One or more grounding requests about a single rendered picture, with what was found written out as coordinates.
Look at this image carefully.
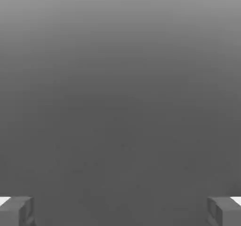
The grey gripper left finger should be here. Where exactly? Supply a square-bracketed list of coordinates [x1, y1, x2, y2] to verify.
[0, 195, 36, 226]

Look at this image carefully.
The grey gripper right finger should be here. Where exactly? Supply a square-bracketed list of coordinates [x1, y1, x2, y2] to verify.
[206, 196, 241, 226]

